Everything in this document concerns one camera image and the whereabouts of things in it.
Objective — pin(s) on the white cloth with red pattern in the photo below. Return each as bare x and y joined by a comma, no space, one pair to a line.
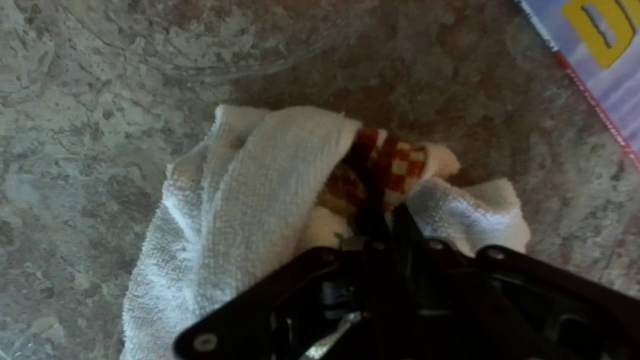
252,200

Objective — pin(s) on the mammoth picture magazine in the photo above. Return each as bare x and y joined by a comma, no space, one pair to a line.
601,61

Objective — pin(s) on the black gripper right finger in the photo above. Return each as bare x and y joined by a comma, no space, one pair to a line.
506,307

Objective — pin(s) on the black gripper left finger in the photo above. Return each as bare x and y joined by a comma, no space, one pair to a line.
301,313

